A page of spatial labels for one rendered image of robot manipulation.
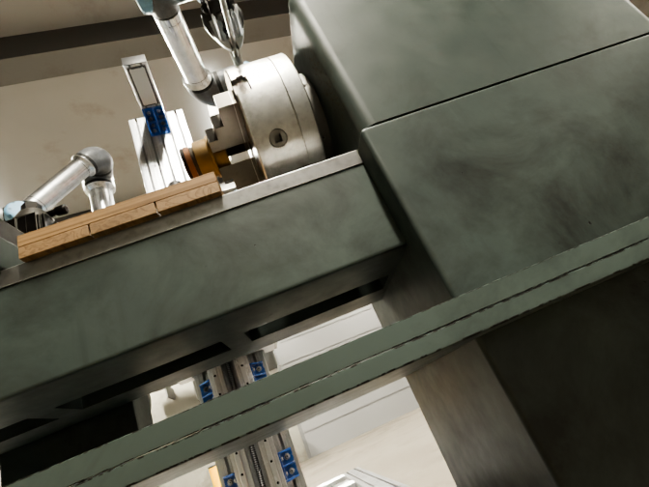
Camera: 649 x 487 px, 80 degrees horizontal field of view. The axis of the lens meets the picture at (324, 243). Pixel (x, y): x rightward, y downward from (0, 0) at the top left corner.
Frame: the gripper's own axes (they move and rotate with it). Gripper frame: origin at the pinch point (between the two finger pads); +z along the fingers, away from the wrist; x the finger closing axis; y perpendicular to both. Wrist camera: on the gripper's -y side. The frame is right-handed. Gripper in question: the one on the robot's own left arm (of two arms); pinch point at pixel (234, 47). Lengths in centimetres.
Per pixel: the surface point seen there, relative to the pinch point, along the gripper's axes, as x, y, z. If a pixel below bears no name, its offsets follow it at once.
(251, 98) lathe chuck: -2.1, 12.3, 21.9
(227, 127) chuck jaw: -7.9, 5.4, 21.7
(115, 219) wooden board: -29, 18, 39
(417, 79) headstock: 23.5, 21.2, 33.7
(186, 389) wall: -249, -764, 70
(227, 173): -11.3, -2.8, 27.1
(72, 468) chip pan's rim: -32, 36, 68
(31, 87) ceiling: -135, -207, -195
